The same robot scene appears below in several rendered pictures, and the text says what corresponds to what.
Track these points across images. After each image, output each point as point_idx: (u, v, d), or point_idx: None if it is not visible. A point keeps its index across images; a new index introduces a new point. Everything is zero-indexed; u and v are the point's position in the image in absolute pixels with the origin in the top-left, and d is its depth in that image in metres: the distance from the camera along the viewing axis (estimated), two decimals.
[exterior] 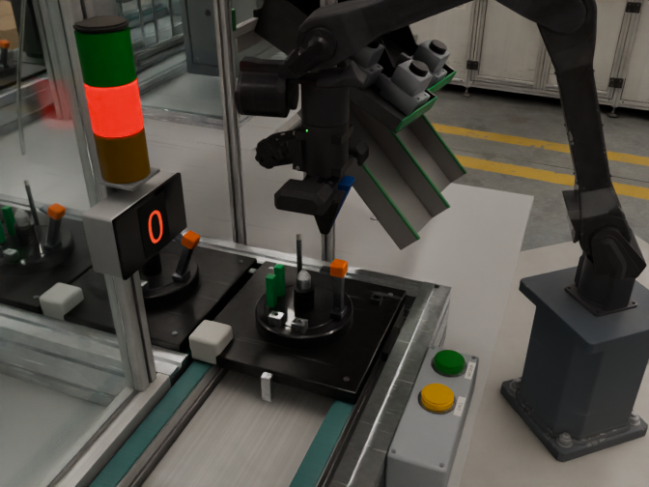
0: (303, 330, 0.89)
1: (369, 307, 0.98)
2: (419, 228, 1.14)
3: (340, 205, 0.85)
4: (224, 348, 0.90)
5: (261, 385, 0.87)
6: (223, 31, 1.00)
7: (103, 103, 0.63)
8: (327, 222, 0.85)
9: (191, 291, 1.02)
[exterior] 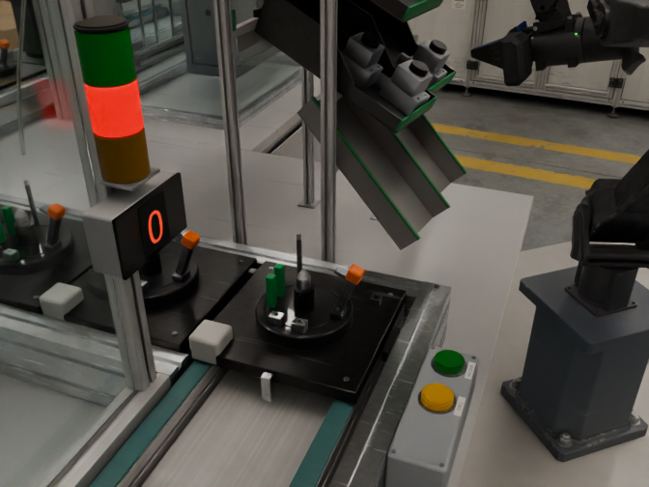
0: (303, 330, 0.89)
1: (369, 307, 0.98)
2: (419, 228, 1.14)
3: None
4: (224, 348, 0.90)
5: (261, 385, 0.87)
6: (223, 31, 1.00)
7: (103, 103, 0.63)
8: (485, 58, 0.93)
9: (191, 291, 1.02)
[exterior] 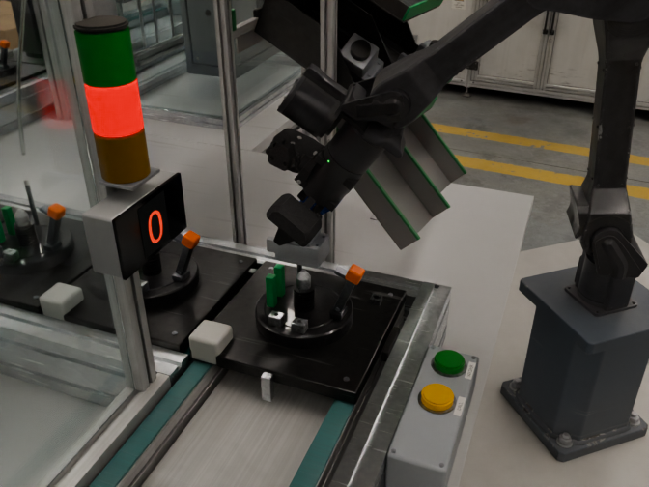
0: (303, 330, 0.89)
1: (369, 307, 0.98)
2: (419, 228, 1.14)
3: None
4: (224, 348, 0.90)
5: (261, 385, 0.87)
6: (223, 31, 1.00)
7: (103, 103, 0.63)
8: (287, 240, 0.86)
9: (191, 291, 1.02)
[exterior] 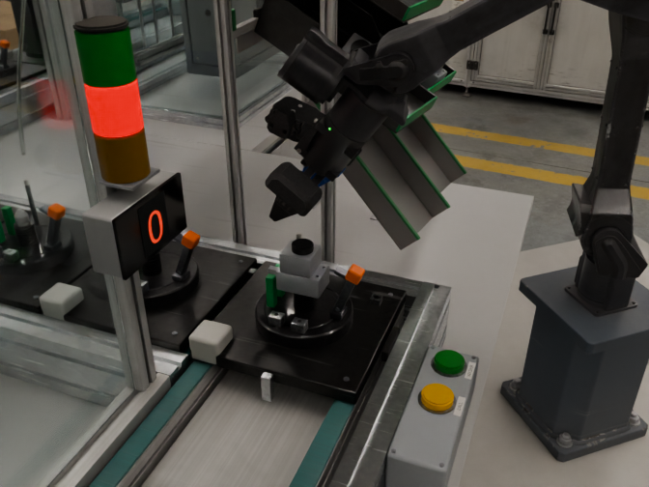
0: (303, 330, 0.89)
1: (369, 307, 0.98)
2: (419, 228, 1.14)
3: (322, 185, 0.88)
4: (224, 348, 0.90)
5: (261, 385, 0.87)
6: (223, 31, 1.00)
7: (103, 103, 0.63)
8: (282, 214, 0.83)
9: (191, 291, 1.02)
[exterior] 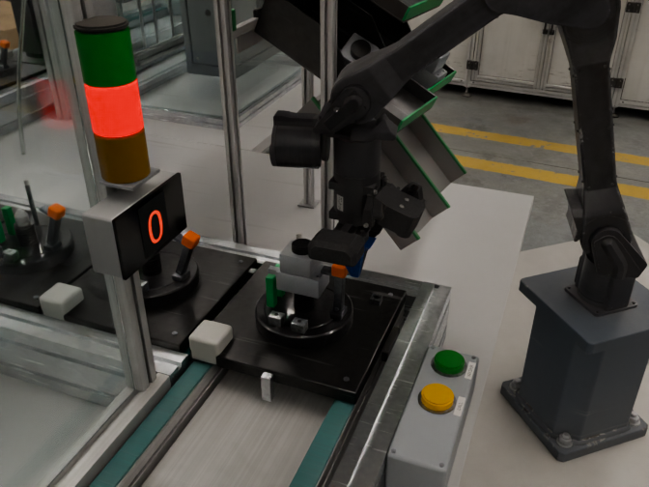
0: (303, 330, 0.89)
1: (369, 307, 0.98)
2: (419, 228, 1.14)
3: None
4: (224, 348, 0.90)
5: (261, 385, 0.87)
6: (223, 31, 1.00)
7: (103, 103, 0.63)
8: None
9: (191, 291, 1.02)
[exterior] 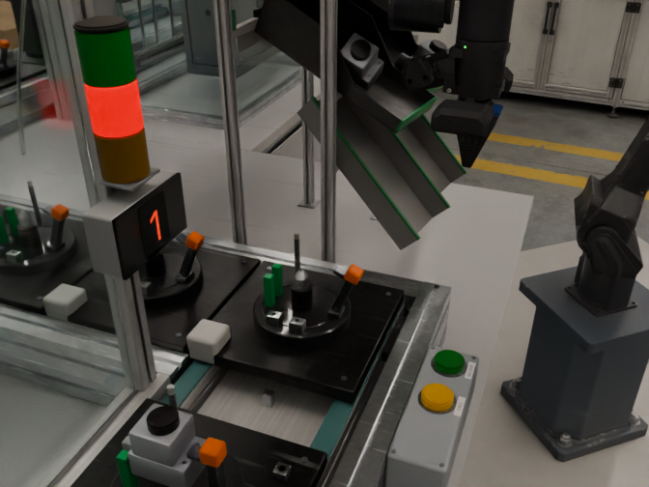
0: None
1: (271, 484, 0.71)
2: (419, 228, 1.14)
3: None
4: None
5: (262, 401, 0.88)
6: (223, 31, 1.00)
7: (103, 103, 0.63)
8: (473, 153, 0.79)
9: (347, 329, 0.94)
